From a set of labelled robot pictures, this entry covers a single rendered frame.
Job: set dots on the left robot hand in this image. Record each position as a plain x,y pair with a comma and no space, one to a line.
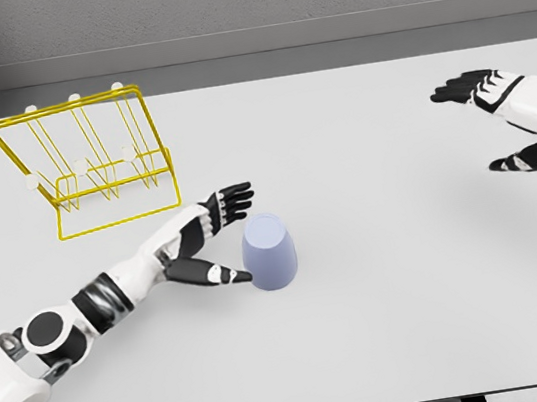
187,233

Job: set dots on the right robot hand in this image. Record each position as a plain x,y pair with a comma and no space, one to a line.
533,108

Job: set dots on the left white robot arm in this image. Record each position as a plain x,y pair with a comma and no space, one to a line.
65,327

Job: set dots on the lavender plastic cup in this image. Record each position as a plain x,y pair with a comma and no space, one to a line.
269,254

